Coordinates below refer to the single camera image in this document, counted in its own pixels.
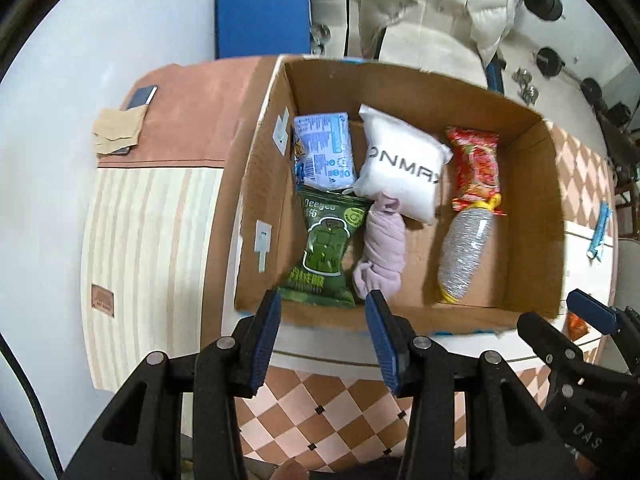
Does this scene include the red snack packet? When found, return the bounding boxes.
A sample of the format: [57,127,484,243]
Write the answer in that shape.
[446,127,502,212]

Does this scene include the floor barbell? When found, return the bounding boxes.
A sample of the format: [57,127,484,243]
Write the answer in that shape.
[534,47,639,128]

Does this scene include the silver steel wool scrubber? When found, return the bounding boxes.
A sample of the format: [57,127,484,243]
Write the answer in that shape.
[437,193,501,304]

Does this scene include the smartphone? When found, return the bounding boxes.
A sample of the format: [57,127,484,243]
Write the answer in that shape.
[125,84,158,110]

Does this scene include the blue long snack packet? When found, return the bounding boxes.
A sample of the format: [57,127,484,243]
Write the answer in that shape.
[587,200,612,261]

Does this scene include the beige folded cloth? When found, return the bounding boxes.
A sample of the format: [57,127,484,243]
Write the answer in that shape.
[91,105,149,155]

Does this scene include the orange panda snack packet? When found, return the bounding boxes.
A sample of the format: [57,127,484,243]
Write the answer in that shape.
[566,312,589,341]

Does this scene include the light blue tissue pack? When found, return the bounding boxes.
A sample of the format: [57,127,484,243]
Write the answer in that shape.
[293,113,357,192]

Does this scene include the pink and striped blanket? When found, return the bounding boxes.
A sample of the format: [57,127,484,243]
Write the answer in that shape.
[80,56,276,391]

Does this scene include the green snack packet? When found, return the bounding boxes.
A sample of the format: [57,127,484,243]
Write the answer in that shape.
[279,186,372,309]

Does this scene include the white puffer jacket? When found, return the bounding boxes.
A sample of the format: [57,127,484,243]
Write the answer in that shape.
[355,0,516,66]

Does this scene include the mauve socks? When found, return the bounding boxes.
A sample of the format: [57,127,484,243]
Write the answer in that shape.
[352,192,406,300]

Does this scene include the chrome dumbbell pair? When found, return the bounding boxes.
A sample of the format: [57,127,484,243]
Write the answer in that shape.
[512,67,539,106]

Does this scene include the white ONMAX pouch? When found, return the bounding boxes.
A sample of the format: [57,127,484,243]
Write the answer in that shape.
[352,104,452,224]

